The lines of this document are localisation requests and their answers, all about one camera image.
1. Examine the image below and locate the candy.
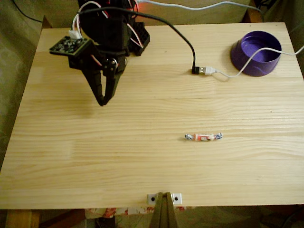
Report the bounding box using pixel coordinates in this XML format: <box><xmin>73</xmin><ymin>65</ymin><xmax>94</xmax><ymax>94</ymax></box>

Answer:
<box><xmin>184</xmin><ymin>132</ymin><xmax>224</xmax><ymax>142</ymax></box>

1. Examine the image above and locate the purple plastic bowl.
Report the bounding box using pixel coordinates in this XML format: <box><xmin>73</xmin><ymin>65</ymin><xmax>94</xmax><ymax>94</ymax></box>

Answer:
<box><xmin>229</xmin><ymin>30</ymin><xmax>283</xmax><ymax>77</ymax></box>

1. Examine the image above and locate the floral cloth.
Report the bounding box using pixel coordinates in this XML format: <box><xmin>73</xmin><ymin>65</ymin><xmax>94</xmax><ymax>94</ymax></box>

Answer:
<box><xmin>85</xmin><ymin>206</ymin><xmax>198</xmax><ymax>219</ymax></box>

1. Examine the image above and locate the green camera circuit board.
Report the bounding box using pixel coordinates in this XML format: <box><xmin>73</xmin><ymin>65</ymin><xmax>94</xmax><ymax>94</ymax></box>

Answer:
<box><xmin>49</xmin><ymin>35</ymin><xmax>92</xmax><ymax>57</ymax></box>

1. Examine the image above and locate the black USB cable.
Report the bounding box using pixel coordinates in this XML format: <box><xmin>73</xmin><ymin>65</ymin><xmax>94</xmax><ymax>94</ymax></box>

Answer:
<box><xmin>79</xmin><ymin>7</ymin><xmax>200</xmax><ymax>76</ymax></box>

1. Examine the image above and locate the thin black background cable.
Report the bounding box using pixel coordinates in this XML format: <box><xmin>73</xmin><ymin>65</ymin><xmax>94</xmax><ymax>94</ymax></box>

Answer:
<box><xmin>11</xmin><ymin>0</ymin><xmax>45</xmax><ymax>24</ymax></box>

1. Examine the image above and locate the white USB cable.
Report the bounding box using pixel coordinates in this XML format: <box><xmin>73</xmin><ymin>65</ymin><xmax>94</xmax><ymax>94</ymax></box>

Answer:
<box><xmin>140</xmin><ymin>0</ymin><xmax>304</xmax><ymax>83</ymax></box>

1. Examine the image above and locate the silver metal bracket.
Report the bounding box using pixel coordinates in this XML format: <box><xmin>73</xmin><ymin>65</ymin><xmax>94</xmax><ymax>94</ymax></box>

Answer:
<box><xmin>146</xmin><ymin>192</ymin><xmax>183</xmax><ymax>205</ymax></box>

